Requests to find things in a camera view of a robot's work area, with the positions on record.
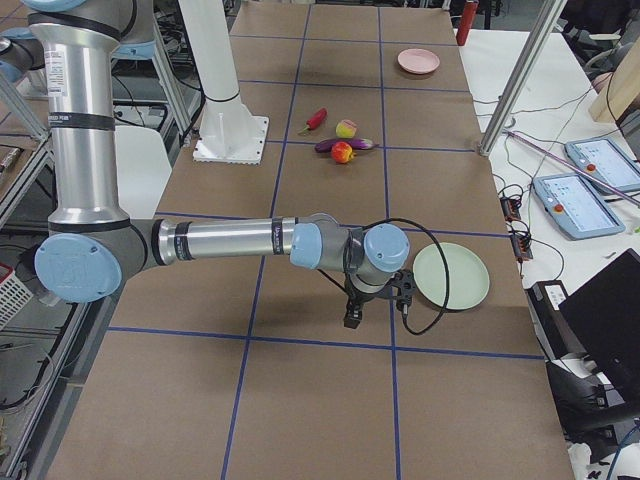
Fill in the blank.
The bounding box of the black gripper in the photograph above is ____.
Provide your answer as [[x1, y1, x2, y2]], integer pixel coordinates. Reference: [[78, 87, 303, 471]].
[[343, 272, 390, 329]]

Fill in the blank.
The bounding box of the red yellow pomegranate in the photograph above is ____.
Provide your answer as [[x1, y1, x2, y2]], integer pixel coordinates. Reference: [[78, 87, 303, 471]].
[[330, 141, 355, 164]]

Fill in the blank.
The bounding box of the red chili pepper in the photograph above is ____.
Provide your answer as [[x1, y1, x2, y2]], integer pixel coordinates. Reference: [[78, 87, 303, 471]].
[[299, 107, 328, 135]]

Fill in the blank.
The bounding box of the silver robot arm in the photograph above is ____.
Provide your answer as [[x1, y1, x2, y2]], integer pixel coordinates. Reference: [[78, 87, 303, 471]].
[[28, 1, 415, 328]]

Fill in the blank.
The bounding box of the light green plate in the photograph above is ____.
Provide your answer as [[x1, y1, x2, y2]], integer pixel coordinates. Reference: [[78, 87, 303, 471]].
[[413, 242, 490, 310]]

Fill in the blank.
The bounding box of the purple eggplant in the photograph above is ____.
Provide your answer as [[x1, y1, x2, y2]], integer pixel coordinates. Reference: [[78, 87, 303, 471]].
[[314, 138, 378, 153]]

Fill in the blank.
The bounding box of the yellow pink peach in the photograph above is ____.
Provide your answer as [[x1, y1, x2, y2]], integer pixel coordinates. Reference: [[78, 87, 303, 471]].
[[335, 119, 358, 139]]

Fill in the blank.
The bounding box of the long metal grabber stick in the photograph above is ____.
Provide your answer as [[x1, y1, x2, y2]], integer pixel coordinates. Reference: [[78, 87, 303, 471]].
[[505, 131, 640, 207]]

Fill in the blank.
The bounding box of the near teach pendant tablet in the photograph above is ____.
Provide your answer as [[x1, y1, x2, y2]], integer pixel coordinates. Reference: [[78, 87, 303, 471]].
[[532, 174, 625, 240]]

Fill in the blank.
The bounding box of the teach pendant tablet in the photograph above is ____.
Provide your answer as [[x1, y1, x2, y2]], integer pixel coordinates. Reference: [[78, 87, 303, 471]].
[[532, 174, 625, 240], [564, 138, 639, 193]]

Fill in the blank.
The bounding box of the black laptop computer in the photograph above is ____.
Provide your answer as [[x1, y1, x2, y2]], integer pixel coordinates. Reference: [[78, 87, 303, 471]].
[[560, 248, 639, 399]]

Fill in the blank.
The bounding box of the pink plate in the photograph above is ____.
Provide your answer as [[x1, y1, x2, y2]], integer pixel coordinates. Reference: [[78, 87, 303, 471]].
[[397, 48, 441, 75]]

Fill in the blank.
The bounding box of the far teach pendant tablet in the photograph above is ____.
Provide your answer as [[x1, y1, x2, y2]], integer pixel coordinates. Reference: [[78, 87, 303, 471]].
[[564, 138, 639, 193]]

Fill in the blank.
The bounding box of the red cylinder bottle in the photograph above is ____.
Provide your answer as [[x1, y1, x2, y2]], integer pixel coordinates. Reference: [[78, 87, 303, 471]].
[[456, 0, 479, 46]]

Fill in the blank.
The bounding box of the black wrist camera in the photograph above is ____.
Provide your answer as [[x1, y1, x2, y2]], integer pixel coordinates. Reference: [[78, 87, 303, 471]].
[[390, 269, 417, 319]]

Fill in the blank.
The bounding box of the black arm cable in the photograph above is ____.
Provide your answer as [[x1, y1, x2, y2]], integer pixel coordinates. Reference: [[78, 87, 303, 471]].
[[319, 218, 455, 336]]

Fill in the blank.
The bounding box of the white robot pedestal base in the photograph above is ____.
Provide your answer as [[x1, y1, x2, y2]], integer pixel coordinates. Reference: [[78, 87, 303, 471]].
[[179, 0, 269, 165]]

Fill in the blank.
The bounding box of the aluminium frame post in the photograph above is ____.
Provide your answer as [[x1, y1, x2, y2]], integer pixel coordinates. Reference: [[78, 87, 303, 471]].
[[478, 0, 567, 157]]

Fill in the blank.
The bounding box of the white wire basket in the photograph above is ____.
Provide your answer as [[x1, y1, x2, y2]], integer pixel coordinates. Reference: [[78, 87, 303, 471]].
[[0, 263, 33, 330]]

